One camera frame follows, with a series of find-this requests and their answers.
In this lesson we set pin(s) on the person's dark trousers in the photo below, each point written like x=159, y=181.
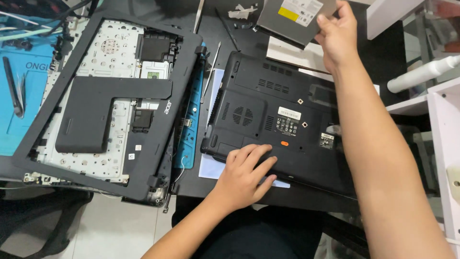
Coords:
x=251, y=233

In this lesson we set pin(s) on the white spray bottle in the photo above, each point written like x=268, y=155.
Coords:
x=420, y=73

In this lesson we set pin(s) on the metal spudger tool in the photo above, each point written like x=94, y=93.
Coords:
x=211, y=72

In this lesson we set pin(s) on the metal ruler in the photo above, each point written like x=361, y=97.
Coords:
x=198, y=16

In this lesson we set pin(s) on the black laptop base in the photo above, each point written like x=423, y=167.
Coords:
x=276, y=122

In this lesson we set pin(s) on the silver laptop keyboard frame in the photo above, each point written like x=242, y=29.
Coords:
x=104, y=50

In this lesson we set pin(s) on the blue repair mat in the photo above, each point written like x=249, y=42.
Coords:
x=32, y=104

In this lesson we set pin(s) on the grey optical disc drive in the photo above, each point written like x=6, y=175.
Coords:
x=293, y=19

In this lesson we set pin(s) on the white flat box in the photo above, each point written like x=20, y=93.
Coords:
x=298, y=57

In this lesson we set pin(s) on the person's right hand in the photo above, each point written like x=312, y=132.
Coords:
x=334, y=39

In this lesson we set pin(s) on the person's left hand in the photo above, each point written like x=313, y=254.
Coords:
x=237, y=180

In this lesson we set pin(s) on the black stylus pen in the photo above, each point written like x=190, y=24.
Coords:
x=227, y=28

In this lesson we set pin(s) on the crumpled white tape piece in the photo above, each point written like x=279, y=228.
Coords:
x=242, y=12

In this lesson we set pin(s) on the black L-shaped cover panel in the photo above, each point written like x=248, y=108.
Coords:
x=93, y=115

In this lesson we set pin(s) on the black laptop screen bezel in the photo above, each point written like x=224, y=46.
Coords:
x=169, y=118

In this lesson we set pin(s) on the white paper sheet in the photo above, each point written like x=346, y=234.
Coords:
x=210, y=165

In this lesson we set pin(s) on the white shelf unit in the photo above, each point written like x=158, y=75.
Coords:
x=438, y=108

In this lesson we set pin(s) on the black tweezers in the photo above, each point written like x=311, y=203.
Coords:
x=14, y=90

